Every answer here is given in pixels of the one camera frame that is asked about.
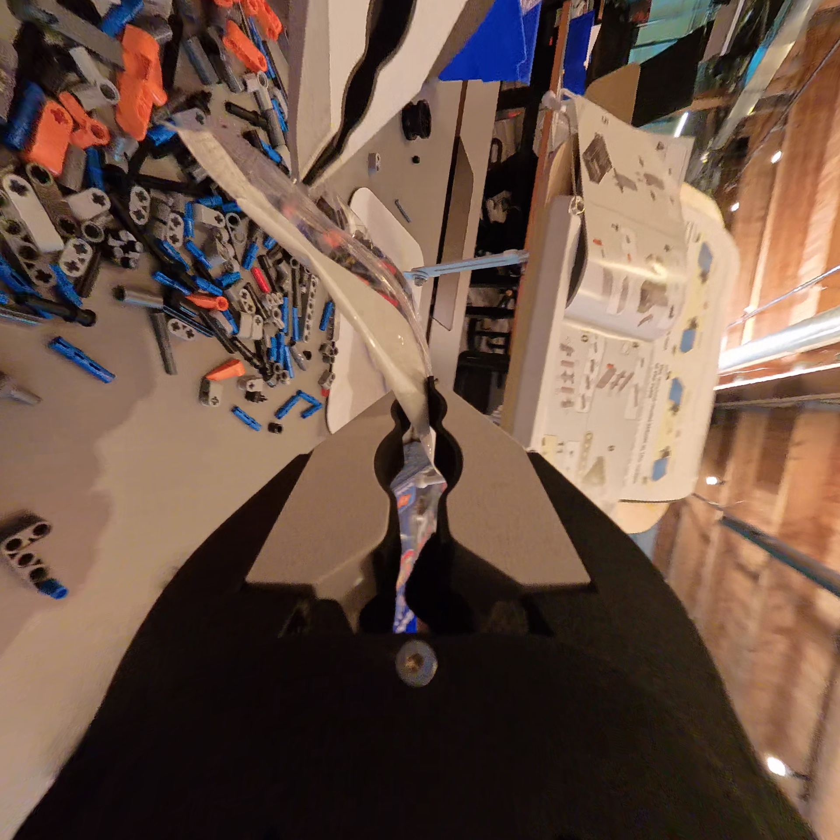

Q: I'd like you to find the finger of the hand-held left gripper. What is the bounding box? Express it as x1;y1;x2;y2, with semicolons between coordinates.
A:
304;0;501;186
287;0;396;185

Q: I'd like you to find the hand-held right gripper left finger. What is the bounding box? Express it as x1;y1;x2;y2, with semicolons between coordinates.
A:
245;394;409;632

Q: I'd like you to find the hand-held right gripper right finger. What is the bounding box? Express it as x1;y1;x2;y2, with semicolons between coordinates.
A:
406;384;596;632

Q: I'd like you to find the blue storage bin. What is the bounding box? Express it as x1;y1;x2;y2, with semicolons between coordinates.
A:
438;0;592;93

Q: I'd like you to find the clear bag of small pieces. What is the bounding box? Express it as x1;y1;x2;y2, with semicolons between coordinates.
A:
174;121;450;634

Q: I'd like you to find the pile of small building pieces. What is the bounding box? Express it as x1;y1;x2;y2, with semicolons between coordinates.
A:
0;0;342;434

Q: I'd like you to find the white instruction booklet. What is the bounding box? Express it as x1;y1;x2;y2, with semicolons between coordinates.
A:
525;98;742;506

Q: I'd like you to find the white book stand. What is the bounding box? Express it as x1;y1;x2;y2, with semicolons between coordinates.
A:
325;187;586;448

